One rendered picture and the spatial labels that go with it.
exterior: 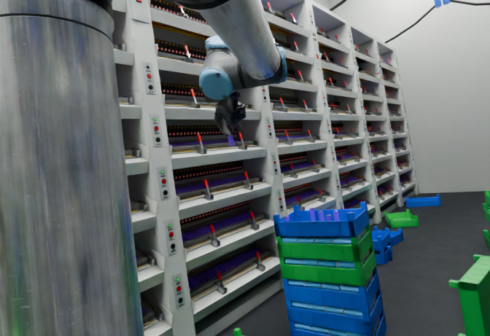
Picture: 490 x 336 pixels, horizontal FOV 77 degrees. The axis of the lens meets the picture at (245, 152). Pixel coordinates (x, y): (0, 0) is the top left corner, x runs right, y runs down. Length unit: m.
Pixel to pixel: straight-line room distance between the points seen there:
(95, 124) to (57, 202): 0.07
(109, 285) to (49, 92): 0.16
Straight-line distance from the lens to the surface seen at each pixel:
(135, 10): 1.33
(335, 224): 1.11
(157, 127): 1.20
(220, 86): 0.82
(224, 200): 1.39
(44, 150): 0.28
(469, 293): 1.30
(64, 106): 0.28
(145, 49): 1.28
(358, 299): 1.18
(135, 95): 1.23
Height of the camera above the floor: 0.70
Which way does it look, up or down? 2 degrees up
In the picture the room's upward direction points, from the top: 8 degrees counter-clockwise
